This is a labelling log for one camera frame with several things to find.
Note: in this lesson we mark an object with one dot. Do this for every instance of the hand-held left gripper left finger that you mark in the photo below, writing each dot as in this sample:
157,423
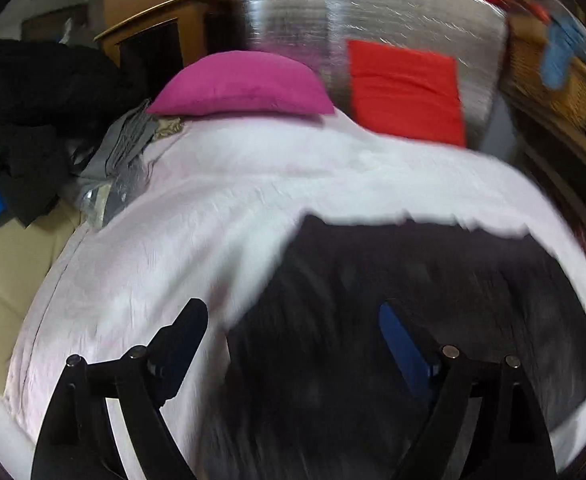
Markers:
180,355

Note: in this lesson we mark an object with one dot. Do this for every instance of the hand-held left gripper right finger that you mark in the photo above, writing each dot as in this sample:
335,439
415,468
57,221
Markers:
404,352

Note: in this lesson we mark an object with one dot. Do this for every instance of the black puffer jacket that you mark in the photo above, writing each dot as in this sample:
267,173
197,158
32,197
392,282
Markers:
373,270

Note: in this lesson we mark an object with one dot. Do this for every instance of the pile of black clothes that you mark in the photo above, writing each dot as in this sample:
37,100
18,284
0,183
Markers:
33,100

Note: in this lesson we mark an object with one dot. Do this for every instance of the wicker basket with clothes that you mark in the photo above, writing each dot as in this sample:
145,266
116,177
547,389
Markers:
573,95

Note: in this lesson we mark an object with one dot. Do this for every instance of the white textured blanket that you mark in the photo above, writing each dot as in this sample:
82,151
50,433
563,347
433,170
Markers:
198,210

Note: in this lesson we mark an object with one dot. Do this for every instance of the beige mattress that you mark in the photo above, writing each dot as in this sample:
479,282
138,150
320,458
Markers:
13,280

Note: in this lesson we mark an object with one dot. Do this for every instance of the grey cloth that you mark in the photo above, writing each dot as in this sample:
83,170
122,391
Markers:
123,145

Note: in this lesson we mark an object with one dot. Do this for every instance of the red pillow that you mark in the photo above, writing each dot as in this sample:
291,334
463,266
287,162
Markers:
403,95

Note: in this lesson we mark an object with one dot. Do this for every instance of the pink pillow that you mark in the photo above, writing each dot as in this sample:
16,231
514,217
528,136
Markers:
243,85

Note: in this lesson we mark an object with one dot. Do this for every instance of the light blue cloth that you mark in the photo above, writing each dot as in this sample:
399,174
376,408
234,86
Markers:
563,55

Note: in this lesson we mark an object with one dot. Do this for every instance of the wooden cabinet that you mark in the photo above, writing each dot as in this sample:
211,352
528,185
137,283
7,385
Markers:
143,0

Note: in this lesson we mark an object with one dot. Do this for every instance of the silver foil headboard sheet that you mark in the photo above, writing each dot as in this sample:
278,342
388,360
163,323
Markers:
293,10

